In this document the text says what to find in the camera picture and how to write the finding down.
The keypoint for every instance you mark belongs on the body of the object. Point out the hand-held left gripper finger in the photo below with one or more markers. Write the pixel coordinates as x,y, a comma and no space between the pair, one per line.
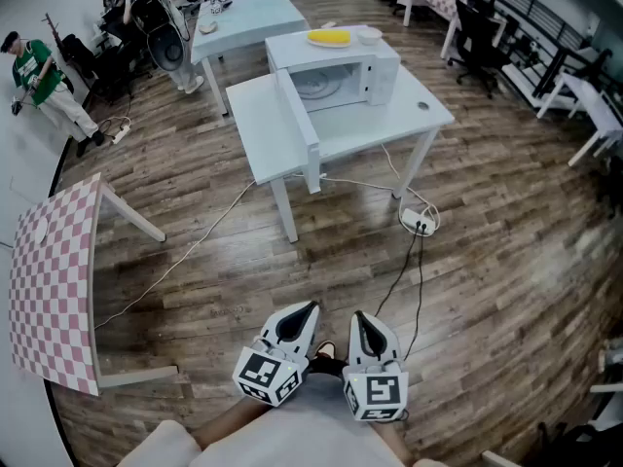
311,334
272,329

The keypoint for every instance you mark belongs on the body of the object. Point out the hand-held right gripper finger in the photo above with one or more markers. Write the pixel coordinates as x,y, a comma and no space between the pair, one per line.
392,346
355,343

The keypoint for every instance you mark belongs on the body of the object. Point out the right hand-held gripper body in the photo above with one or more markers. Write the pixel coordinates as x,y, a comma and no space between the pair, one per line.
379,392

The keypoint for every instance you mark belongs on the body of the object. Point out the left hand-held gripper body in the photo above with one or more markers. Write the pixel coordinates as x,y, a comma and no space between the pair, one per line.
265,375

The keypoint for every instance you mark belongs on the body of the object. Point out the person's left forearm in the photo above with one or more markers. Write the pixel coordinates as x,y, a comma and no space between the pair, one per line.
229,421

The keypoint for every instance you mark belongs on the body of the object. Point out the person's right forearm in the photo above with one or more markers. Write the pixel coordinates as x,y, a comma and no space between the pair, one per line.
395,438

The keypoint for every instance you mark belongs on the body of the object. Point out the white round plate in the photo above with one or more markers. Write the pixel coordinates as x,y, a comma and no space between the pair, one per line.
318,85

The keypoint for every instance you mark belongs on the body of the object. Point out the white microwave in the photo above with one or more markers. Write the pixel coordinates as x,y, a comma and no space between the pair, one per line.
287,51

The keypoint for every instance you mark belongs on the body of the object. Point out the person's shoe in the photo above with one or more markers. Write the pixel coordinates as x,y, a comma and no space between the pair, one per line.
325,349

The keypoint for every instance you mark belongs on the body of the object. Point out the person's black trouser leg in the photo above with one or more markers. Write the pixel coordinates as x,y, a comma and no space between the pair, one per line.
326,367

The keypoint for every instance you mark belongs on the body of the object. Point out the person's light shirt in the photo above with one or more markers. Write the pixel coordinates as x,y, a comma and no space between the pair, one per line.
302,431

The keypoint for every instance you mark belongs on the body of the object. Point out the white power strip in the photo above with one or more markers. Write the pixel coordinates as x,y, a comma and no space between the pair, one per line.
120,135
414,217

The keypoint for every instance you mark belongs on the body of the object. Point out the white rectangular table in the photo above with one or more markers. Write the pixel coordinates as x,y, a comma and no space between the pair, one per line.
399,119

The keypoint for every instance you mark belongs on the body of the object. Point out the white round disc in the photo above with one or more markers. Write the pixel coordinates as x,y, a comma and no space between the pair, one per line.
41,227

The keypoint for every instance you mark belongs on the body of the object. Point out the beige round plate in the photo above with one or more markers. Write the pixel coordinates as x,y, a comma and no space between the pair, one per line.
331,46

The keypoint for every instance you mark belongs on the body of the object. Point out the yellow corn cob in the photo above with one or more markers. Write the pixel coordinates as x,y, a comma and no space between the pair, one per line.
328,38

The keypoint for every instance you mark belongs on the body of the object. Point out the white rice bowl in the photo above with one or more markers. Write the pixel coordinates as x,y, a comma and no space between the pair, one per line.
370,36

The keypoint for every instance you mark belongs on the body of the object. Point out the beige shallow dish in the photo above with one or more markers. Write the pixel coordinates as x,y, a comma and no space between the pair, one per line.
208,28

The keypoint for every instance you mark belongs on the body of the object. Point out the light blue table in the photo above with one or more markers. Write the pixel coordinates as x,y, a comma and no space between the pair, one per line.
253,12

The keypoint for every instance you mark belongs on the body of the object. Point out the black metal railing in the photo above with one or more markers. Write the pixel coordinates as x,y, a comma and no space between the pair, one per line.
540,15

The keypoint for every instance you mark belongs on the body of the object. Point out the wooden coat rack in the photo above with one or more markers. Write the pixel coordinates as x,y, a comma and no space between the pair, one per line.
52,29

